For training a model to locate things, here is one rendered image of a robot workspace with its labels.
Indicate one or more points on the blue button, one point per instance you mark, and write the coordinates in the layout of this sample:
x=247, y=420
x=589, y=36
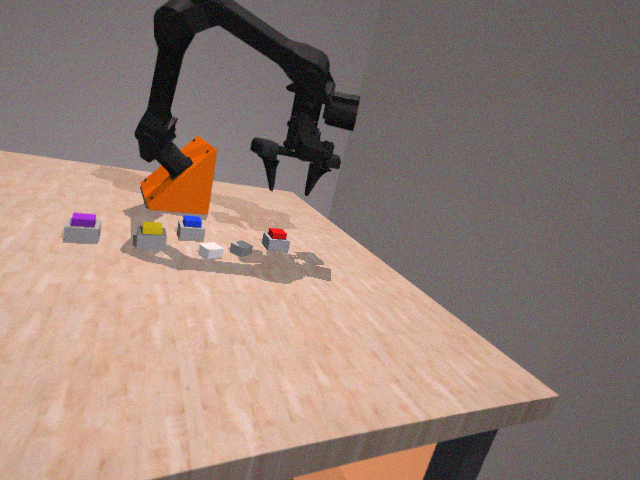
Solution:
x=191, y=228

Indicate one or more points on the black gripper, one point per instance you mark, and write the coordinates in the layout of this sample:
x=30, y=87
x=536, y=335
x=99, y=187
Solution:
x=268, y=151

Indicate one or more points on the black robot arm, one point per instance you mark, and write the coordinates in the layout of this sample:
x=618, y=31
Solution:
x=175, y=25

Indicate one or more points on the red button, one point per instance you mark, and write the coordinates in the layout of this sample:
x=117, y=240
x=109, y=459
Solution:
x=276, y=240

